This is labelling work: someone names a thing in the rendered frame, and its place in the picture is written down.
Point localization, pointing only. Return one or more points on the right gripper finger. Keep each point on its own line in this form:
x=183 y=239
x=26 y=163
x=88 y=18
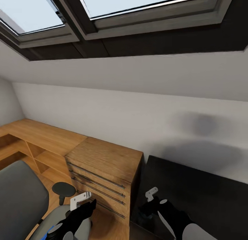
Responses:
x=141 y=210

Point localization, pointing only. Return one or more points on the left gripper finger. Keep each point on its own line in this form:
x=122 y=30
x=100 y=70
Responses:
x=93 y=204

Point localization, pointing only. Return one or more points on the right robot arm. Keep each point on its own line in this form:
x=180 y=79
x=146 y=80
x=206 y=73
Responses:
x=178 y=223

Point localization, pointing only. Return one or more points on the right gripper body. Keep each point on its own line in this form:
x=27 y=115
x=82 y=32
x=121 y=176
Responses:
x=148 y=206

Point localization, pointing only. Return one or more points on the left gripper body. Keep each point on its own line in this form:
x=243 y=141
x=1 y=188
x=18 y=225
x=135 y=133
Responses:
x=82 y=212

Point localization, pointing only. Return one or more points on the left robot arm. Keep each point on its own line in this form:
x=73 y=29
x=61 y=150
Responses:
x=65 y=229

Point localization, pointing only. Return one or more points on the fixed window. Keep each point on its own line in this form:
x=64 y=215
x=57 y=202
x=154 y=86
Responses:
x=80 y=29

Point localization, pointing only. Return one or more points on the swivel chair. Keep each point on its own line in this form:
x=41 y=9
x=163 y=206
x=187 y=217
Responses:
x=24 y=200

